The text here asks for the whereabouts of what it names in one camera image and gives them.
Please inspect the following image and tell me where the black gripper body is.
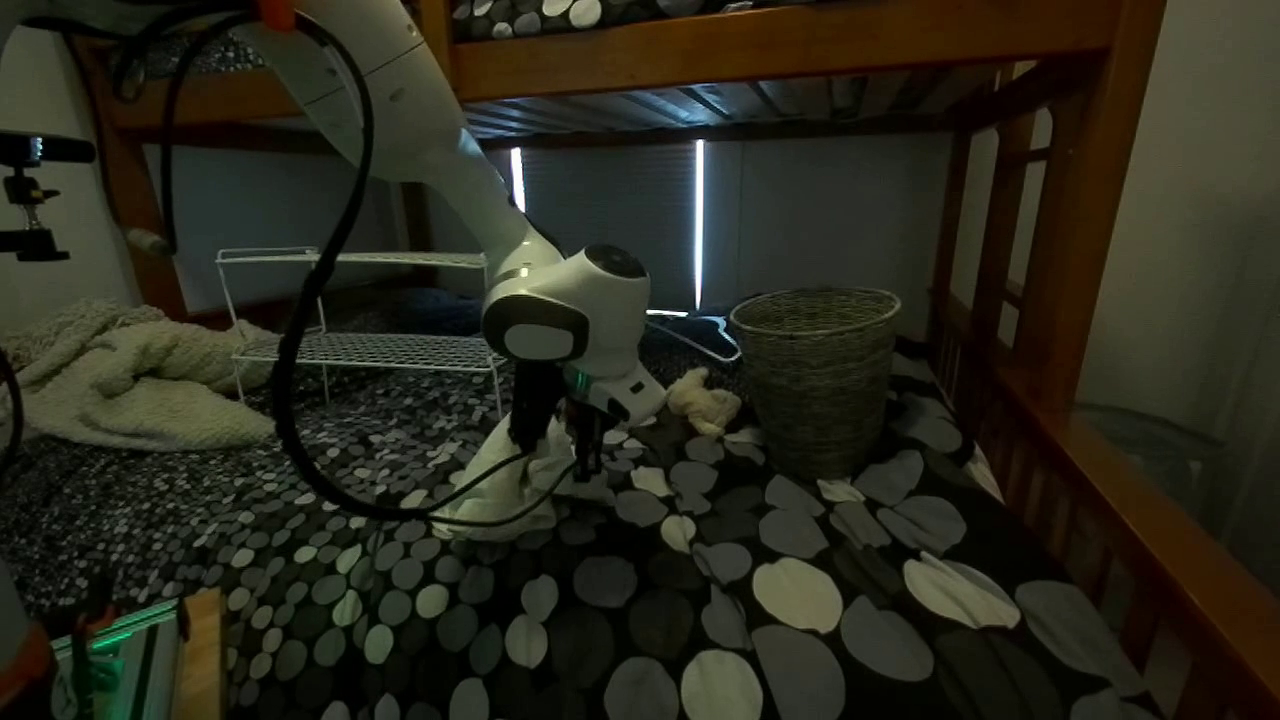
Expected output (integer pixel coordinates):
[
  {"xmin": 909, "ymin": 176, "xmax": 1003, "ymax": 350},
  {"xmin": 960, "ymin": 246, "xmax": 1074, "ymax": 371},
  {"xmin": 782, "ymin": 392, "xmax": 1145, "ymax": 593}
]
[{"xmin": 511, "ymin": 359, "xmax": 602, "ymax": 434}]

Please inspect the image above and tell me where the white cloth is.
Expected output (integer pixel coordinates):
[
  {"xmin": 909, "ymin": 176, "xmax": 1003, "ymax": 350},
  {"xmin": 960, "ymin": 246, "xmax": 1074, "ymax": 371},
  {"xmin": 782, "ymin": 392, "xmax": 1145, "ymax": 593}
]
[{"xmin": 432, "ymin": 420, "xmax": 577, "ymax": 540}]

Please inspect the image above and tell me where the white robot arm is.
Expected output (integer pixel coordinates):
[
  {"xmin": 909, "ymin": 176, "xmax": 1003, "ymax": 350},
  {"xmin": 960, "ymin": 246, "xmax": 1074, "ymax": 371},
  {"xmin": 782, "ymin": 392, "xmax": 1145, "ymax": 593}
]
[{"xmin": 0, "ymin": 0, "xmax": 665, "ymax": 451}]

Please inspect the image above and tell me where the small cream crumpled cloth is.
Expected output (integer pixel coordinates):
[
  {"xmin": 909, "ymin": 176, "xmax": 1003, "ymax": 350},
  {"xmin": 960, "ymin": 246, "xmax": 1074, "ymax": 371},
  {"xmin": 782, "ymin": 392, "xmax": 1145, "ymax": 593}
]
[{"xmin": 668, "ymin": 369, "xmax": 739, "ymax": 434}]

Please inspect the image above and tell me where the black dotted bed cover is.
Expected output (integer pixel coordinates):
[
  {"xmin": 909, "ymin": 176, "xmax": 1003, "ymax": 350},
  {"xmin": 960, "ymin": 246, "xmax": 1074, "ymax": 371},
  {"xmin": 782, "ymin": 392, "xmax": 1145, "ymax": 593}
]
[{"xmin": 0, "ymin": 350, "xmax": 1161, "ymax": 720}]

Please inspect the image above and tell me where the white clothes hanger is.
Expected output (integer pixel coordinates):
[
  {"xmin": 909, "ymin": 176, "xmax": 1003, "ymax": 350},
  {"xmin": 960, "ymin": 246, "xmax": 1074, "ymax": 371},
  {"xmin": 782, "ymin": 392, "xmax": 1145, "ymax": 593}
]
[{"xmin": 646, "ymin": 309, "xmax": 739, "ymax": 362}]

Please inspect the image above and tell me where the woven wicker basket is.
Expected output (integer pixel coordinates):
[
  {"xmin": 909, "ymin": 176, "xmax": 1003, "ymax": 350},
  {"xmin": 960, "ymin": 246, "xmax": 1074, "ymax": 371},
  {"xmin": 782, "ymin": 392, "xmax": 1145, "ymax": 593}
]
[{"xmin": 726, "ymin": 286, "xmax": 901, "ymax": 481}]

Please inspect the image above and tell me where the cream fluffy blanket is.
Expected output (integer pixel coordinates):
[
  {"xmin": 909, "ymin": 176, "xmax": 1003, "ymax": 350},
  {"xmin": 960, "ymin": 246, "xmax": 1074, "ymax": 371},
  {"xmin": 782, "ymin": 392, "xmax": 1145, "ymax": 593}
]
[{"xmin": 3, "ymin": 301, "xmax": 274, "ymax": 451}]

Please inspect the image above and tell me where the green lit device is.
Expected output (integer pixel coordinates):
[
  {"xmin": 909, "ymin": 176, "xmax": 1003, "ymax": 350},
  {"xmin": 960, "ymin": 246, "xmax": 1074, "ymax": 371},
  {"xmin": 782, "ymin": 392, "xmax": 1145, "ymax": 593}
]
[{"xmin": 52, "ymin": 599, "xmax": 188, "ymax": 720}]

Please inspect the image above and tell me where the white wire shelf rack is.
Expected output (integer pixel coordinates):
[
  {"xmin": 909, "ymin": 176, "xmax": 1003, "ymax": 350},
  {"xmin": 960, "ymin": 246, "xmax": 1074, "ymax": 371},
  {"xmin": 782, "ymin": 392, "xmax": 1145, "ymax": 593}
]
[{"xmin": 214, "ymin": 246, "xmax": 504, "ymax": 379}]

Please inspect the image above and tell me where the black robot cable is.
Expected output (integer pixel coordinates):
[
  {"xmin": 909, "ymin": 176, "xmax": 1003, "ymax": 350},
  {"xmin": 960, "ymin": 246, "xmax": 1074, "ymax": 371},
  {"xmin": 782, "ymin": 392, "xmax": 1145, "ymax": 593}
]
[{"xmin": 156, "ymin": 7, "xmax": 565, "ymax": 518}]

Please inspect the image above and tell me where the wooden bunk bed frame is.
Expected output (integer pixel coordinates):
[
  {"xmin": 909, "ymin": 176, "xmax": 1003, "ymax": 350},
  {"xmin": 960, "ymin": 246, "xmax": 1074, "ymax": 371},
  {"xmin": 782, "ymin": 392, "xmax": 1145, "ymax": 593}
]
[{"xmin": 34, "ymin": 0, "xmax": 1280, "ymax": 720}]

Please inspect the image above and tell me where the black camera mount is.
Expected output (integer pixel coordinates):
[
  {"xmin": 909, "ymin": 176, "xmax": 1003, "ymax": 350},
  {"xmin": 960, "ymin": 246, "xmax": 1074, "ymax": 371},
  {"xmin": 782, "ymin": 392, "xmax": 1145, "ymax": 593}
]
[{"xmin": 0, "ymin": 133, "xmax": 95, "ymax": 263}]

